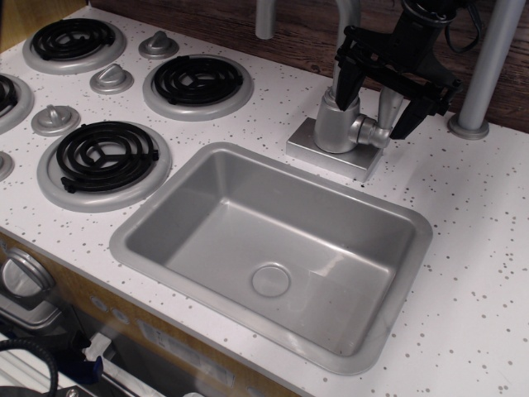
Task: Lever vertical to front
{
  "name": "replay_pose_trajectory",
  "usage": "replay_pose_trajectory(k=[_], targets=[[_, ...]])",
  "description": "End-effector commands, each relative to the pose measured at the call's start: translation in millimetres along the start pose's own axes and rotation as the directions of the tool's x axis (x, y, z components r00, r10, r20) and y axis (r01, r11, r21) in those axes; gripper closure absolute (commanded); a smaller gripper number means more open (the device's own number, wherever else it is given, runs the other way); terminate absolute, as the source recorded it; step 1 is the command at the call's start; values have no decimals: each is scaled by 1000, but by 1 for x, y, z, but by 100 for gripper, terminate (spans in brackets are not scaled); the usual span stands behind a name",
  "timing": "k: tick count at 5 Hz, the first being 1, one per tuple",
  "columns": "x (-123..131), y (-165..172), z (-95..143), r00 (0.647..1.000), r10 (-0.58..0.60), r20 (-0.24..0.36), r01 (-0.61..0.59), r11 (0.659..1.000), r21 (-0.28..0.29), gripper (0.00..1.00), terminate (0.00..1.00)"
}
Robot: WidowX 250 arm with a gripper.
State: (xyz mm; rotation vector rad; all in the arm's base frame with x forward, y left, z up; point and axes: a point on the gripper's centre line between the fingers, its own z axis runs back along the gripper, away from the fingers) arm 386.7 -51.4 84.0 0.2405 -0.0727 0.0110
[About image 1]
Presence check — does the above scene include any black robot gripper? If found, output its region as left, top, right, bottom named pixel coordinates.
left=336, top=12, right=462, bottom=140

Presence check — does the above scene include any silver faucet lever handle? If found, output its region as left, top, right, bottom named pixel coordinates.
left=350, top=86, right=403, bottom=149

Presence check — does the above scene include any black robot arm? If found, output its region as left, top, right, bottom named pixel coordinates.
left=336, top=1, right=462, bottom=140

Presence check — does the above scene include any silver toy faucet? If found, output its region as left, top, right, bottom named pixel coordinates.
left=255, top=0, right=383, bottom=182

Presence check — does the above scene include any grey support pole with base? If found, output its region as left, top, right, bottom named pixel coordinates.
left=448, top=0, right=526, bottom=141

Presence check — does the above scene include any grey plastic sink basin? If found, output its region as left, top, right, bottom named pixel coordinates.
left=110, top=143, right=433, bottom=375

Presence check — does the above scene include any back right stove burner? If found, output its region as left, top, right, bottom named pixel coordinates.
left=142, top=55, right=254, bottom=122

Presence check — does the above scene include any silver knob top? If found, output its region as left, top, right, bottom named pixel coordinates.
left=138, top=31, right=179, bottom=60

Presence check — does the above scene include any silver knob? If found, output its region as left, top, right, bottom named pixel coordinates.
left=89, top=64, right=134, bottom=95
left=138, top=31, right=179, bottom=60
left=31, top=105, right=80, bottom=136

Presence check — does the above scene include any silver knob middle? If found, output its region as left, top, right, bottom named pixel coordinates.
left=89, top=64, right=134, bottom=95

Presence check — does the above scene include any front right stove burner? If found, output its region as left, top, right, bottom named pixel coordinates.
left=37, top=122, right=172, bottom=213

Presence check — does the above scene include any back left stove burner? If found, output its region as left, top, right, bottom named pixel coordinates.
left=22, top=18, right=126, bottom=75

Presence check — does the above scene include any silver knob lower left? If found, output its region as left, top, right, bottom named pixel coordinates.
left=31, top=105, right=80, bottom=136

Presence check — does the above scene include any left edge stove burner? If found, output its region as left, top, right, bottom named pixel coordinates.
left=1, top=74, right=34, bottom=134

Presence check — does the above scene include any silver knob left edge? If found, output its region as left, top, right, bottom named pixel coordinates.
left=0, top=151, right=14, bottom=181

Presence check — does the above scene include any silver oven dial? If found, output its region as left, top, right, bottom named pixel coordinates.
left=1, top=247, right=55, bottom=310

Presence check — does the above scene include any black cable near arm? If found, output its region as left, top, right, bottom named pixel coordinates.
left=444, top=6, right=484, bottom=54

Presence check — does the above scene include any black cable lower left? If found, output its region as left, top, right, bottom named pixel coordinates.
left=0, top=337, right=59, bottom=394

